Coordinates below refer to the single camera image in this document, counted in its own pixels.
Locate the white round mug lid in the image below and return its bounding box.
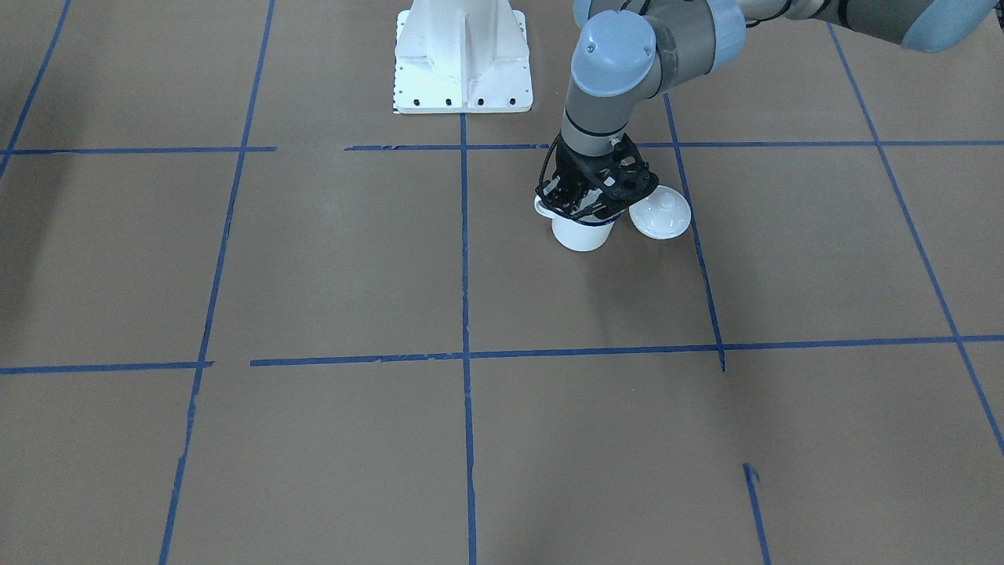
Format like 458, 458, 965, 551
628, 184, 692, 240

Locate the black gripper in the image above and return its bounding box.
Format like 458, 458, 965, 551
537, 136, 660, 218

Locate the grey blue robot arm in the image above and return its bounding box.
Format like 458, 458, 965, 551
537, 1, 994, 226

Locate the white enamel mug blue rim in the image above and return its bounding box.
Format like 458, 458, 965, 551
533, 196, 623, 253

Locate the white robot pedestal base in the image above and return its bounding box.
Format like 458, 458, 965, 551
392, 1, 533, 115

